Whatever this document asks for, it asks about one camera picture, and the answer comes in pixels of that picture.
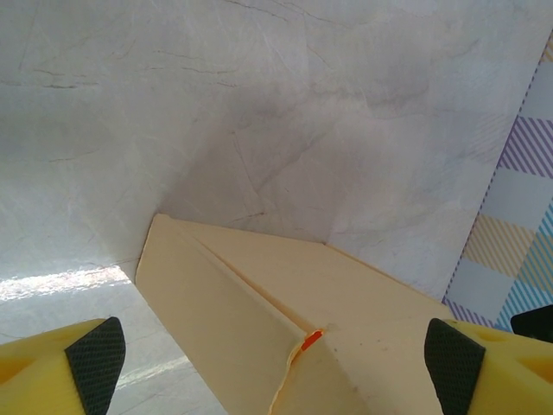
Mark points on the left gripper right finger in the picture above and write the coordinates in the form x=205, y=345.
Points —
x=510, y=380

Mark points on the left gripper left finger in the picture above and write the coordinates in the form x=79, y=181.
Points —
x=39, y=376

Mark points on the yellow cloth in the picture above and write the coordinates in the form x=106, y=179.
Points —
x=242, y=324

